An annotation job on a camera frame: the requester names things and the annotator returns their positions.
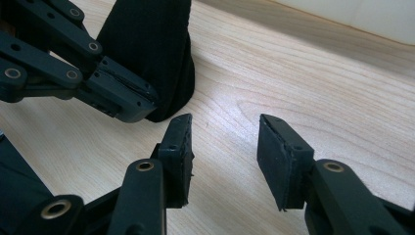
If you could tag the white box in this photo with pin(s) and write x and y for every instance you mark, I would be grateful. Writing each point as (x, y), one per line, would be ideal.
(355, 16)

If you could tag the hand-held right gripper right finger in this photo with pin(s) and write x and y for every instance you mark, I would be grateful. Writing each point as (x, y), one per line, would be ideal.
(282, 163)

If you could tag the black cloth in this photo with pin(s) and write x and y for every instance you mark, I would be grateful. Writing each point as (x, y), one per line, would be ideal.
(153, 49)

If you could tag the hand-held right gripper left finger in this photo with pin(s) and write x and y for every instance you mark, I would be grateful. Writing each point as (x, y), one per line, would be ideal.
(176, 163)

